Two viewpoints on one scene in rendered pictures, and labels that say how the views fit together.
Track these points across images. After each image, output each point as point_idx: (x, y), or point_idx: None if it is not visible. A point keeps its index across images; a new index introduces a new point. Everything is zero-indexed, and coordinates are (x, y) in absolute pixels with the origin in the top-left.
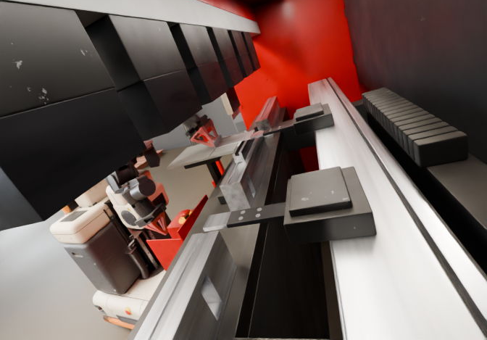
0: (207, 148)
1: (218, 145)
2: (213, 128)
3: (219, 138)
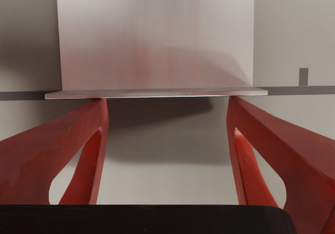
0: (205, 174)
1: (205, 78)
2: (68, 135)
3: (106, 91)
